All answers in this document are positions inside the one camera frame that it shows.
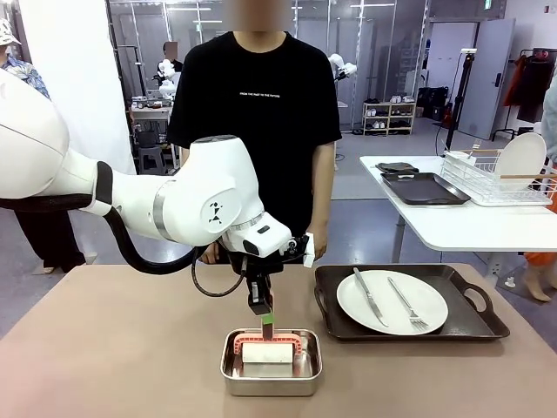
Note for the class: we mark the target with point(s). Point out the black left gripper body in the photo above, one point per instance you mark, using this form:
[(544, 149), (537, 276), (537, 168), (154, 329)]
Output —
[(259, 285)]

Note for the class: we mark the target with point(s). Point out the white round plate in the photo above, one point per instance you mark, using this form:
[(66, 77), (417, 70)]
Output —
[(431, 300), (522, 159)]

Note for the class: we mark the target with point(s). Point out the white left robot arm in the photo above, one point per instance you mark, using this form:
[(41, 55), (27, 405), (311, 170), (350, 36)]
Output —
[(209, 183)]

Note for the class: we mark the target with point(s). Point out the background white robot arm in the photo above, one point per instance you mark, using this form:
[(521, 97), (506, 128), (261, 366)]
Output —
[(167, 82), (341, 65)]

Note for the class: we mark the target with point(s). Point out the person's left forearm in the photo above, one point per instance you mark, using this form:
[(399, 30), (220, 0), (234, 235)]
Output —
[(320, 183)]

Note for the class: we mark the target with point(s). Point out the person's right hand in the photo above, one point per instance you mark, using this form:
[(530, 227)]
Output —
[(211, 254)]

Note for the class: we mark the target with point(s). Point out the person's left hand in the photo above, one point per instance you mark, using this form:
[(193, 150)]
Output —
[(320, 239)]

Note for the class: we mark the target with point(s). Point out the rectangular metal tin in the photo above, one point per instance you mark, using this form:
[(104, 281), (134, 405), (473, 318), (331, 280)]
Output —
[(270, 387)]

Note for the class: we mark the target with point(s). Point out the silver table knife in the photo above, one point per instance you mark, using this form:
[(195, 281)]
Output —
[(370, 298)]

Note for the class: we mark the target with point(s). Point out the person in black t-shirt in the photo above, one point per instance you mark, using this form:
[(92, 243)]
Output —
[(261, 130)]

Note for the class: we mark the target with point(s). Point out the grey plastic stool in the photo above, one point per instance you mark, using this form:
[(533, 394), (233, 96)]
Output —
[(152, 159)]

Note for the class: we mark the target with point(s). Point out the folded dark cloth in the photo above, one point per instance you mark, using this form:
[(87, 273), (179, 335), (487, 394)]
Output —
[(398, 167)]

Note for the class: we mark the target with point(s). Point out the background equipment table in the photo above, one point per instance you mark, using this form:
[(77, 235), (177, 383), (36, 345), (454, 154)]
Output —
[(148, 111)]

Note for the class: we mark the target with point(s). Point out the wooden shoe rack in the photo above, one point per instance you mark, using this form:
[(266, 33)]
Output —
[(389, 115)]

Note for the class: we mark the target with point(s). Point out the white side table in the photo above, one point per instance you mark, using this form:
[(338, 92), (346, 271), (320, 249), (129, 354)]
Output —
[(478, 226)]

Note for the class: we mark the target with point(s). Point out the background person in black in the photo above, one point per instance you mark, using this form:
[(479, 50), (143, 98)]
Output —
[(172, 56)]

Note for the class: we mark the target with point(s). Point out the black bags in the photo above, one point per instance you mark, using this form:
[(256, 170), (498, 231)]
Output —
[(433, 104)]

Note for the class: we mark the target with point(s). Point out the white curtain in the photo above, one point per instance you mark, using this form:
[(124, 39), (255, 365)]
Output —
[(87, 65)]

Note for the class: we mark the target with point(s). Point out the black tripod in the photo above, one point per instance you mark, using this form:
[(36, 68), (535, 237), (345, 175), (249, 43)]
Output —
[(463, 78)]

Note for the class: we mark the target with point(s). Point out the grey-blue door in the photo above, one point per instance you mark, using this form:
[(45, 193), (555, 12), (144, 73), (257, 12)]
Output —
[(487, 87)]

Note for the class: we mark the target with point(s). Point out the black clothes rack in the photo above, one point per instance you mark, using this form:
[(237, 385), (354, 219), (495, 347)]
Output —
[(524, 130)]

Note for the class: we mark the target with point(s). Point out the mannequin in floral shirt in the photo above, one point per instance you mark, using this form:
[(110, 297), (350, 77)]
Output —
[(26, 74)]

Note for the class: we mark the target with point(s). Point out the orange hanging garment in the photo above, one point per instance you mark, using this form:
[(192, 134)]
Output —
[(512, 82)]

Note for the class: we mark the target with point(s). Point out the dark hanging garment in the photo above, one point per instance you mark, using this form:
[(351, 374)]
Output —
[(535, 87)]

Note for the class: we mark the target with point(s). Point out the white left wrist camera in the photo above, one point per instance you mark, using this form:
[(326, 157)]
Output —
[(308, 252)]

